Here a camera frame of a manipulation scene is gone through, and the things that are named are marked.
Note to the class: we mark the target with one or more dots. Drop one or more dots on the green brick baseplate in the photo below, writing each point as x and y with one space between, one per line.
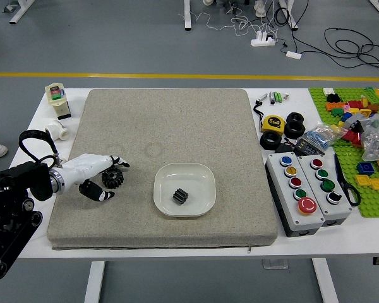
344 158

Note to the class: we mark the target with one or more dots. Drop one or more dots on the black toy brick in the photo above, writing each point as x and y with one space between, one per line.
333 98

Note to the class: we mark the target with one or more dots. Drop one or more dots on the green battery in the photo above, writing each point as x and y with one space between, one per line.
278 97

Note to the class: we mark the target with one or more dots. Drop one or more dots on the yellow tape measure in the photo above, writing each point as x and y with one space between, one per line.
273 123

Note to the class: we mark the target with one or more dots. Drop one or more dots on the white power adapter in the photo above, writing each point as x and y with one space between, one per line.
293 55

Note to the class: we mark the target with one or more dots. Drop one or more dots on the cream switch box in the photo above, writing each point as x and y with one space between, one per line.
58 101

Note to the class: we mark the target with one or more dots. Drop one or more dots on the big black nut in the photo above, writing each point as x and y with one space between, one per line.
295 115
266 142
295 132

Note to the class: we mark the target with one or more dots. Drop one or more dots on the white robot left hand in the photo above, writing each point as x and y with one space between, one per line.
82 167

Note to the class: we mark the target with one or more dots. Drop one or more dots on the grey five-button control box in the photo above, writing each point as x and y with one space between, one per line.
295 202

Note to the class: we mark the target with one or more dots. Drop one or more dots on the clear bag of silver nuts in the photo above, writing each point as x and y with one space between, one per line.
376 142

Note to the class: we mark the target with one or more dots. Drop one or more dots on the blue square toy brick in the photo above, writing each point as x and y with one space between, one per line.
365 168

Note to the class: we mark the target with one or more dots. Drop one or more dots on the white square dish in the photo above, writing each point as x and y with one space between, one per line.
189 176

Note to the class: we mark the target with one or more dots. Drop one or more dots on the white toy brick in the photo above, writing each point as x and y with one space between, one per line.
328 91

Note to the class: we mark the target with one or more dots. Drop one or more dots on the metal bracket under table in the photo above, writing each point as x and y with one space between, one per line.
274 264

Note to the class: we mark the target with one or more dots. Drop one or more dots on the black display module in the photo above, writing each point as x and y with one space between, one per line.
309 147

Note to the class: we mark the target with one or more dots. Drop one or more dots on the big black gear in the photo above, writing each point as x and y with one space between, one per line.
115 181

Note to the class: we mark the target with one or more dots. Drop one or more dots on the black scissors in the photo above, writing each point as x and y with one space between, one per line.
342 180

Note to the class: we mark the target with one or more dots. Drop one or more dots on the orange toy brick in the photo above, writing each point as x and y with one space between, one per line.
334 106

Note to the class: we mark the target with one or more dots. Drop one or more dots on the white pipe tee fitting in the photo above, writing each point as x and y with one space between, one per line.
61 131

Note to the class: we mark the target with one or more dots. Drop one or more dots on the grey four-button control box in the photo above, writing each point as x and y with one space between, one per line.
327 189

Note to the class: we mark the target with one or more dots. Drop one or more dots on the small silver battery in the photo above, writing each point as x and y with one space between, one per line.
285 95

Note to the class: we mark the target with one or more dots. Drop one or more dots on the dark red toy brick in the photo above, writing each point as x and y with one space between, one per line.
350 136

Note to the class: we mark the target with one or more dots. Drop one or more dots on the grey toy piece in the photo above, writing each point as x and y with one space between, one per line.
357 119

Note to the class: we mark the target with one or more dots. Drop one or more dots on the black and white battery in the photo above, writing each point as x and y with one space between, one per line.
272 98

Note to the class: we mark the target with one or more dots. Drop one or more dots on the yellow flat toy brick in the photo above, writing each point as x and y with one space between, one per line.
363 180
378 184

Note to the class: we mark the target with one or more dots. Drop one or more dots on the small black gear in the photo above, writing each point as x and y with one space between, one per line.
180 197

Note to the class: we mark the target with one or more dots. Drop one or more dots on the clear bag of blue parts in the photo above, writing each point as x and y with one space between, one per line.
319 135

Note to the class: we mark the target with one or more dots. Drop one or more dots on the grey-brown mat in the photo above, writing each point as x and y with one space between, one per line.
177 126

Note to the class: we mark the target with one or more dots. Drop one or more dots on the long green toy brick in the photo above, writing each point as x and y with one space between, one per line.
372 94

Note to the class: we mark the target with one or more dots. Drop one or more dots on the white power strip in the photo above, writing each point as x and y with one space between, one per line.
262 40

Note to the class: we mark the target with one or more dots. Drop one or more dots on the white table leg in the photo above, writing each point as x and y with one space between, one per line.
325 281
94 281

